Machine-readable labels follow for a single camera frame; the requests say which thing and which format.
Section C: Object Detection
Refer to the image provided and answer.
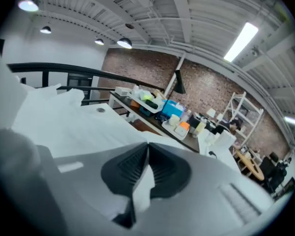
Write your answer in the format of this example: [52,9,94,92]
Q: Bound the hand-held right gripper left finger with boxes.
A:
[36,141,150,236]

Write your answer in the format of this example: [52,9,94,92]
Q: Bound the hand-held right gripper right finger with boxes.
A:
[136,142,276,236]

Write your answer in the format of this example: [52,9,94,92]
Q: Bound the white work table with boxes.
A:
[11,102,148,158]

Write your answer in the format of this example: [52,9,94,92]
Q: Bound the white pillowcase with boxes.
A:
[11,84,156,222]

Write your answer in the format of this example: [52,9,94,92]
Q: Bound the white side table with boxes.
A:
[198,131,241,174]

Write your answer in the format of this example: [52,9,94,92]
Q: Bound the round wooden table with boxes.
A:
[235,150,266,181]

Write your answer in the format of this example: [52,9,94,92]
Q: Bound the orange and white box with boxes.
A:
[174,121,190,137]

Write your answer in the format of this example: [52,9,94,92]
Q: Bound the cream cup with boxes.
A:
[194,120,207,137]

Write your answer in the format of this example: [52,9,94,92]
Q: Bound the black box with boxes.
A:
[188,114,207,132]

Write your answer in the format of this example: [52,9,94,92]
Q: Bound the small white tray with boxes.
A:
[161,120,190,141]

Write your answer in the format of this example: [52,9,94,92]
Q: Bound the black office chair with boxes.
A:
[259,156,288,194]

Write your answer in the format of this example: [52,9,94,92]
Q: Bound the white mug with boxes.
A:
[168,114,181,127]

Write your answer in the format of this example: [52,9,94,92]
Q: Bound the clear plastic bottle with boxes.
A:
[180,109,192,122]

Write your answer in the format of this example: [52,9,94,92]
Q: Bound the dark-topped white-legged table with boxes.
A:
[109,89,200,153]

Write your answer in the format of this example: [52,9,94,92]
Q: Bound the teal box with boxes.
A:
[139,106,153,117]

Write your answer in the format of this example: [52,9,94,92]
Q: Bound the long white tray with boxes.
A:
[127,91,164,114]

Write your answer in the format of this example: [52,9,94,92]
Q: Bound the white rectangular box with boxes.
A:
[114,86,132,97]

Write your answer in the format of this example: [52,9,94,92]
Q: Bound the blue box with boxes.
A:
[159,99,186,119]

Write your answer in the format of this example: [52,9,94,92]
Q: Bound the lime and white ball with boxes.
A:
[139,91,154,102]

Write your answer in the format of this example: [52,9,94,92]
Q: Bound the white tissue pack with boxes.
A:
[152,92,164,105]

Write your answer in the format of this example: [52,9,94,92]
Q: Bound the black metal railing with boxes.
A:
[7,62,165,108]

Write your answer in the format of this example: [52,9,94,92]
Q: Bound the white shelf rack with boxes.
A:
[221,91,265,145]

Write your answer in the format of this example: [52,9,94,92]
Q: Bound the black desk lamp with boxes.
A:
[157,69,187,121]

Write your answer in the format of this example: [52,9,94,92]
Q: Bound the white vertical pipe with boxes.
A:
[164,52,187,99]

